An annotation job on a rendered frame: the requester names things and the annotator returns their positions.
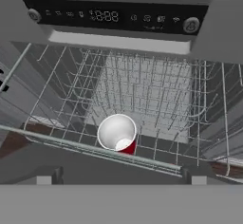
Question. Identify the pale grey dishwasher door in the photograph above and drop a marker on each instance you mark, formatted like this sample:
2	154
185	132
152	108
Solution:
144	88

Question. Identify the grey cupboard door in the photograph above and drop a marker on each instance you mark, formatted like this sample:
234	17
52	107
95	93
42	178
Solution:
22	102

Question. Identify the red cup with white inside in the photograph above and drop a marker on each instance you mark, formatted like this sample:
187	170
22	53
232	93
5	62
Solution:
116	133

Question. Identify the grey dishwasher with black panel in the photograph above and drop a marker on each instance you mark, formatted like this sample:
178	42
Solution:
126	15

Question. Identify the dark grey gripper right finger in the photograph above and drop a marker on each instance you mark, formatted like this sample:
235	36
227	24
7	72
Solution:
186	177

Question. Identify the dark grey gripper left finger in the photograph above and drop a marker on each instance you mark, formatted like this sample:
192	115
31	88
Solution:
57	176

